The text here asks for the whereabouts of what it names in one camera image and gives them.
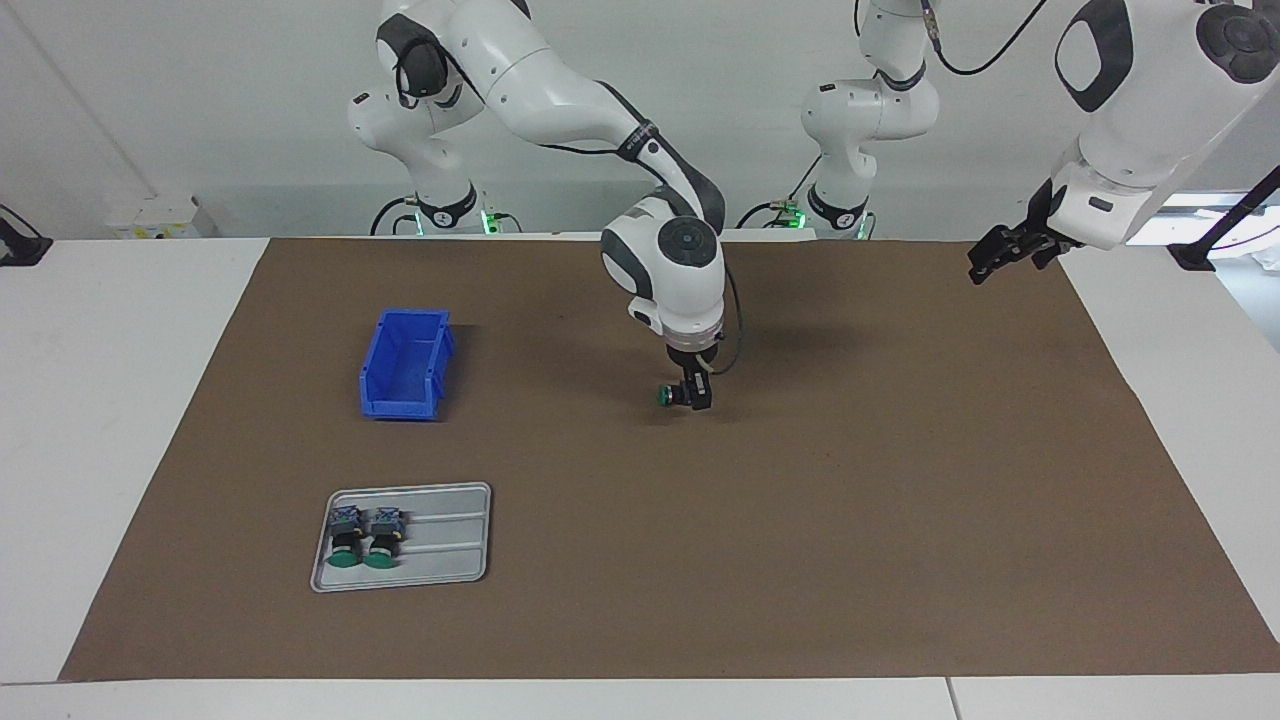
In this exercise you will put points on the blue plastic storage bin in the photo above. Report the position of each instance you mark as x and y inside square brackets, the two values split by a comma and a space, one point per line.
[405, 385]

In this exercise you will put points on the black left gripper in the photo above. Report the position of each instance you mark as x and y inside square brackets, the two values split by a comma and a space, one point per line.
[1042, 235]

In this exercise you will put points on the brown paper table mat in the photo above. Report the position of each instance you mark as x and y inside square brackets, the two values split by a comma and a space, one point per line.
[700, 550]

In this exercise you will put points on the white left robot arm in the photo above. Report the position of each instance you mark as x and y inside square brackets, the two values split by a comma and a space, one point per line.
[1150, 110]

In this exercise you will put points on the black stand with clamp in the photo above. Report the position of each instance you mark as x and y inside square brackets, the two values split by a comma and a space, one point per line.
[1190, 258]

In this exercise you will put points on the green push button switch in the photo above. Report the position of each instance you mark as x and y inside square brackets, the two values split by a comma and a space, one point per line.
[384, 540]
[345, 540]
[663, 396]

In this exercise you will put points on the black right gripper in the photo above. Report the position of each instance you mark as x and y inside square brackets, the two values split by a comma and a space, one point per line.
[693, 355]

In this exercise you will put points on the white wall socket box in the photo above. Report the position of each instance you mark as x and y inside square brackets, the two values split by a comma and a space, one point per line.
[160, 218]

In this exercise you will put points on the black table clamp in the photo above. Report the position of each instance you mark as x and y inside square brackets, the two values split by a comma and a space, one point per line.
[25, 250]

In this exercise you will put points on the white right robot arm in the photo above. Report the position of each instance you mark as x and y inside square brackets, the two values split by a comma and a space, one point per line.
[560, 90]

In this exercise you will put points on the silver metal tray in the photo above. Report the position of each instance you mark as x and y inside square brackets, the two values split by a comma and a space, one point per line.
[450, 540]

